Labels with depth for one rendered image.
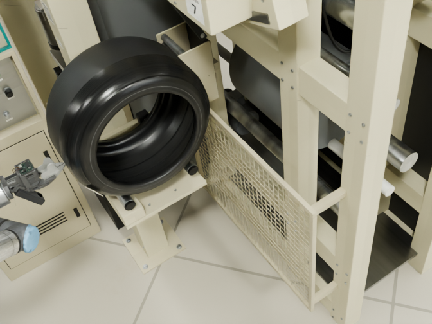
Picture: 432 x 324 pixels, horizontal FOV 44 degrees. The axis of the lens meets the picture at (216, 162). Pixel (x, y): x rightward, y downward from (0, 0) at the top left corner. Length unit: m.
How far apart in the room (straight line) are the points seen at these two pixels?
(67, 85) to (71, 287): 1.47
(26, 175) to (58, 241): 1.26
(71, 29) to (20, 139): 0.76
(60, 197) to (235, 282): 1.00
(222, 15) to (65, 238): 1.95
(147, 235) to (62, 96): 1.21
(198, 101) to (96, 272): 1.44
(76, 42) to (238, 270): 1.47
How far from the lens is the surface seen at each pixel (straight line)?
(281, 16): 1.41
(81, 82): 1.78
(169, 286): 2.88
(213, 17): 1.42
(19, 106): 2.54
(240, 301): 2.78
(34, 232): 1.90
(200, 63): 2.23
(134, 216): 2.09
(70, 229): 3.06
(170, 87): 1.78
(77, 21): 1.98
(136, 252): 3.02
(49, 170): 1.90
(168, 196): 2.16
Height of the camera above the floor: 2.45
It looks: 47 degrees down
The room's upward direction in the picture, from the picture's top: 10 degrees counter-clockwise
